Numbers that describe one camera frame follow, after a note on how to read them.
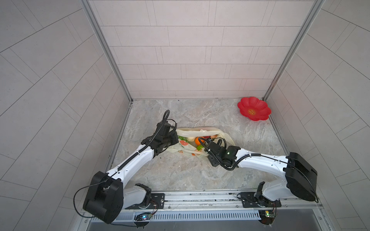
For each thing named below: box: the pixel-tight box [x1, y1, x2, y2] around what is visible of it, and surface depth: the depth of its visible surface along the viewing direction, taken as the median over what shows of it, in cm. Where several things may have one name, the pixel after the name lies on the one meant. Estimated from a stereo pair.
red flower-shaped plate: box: [237, 96, 272, 122], surface depth 112 cm
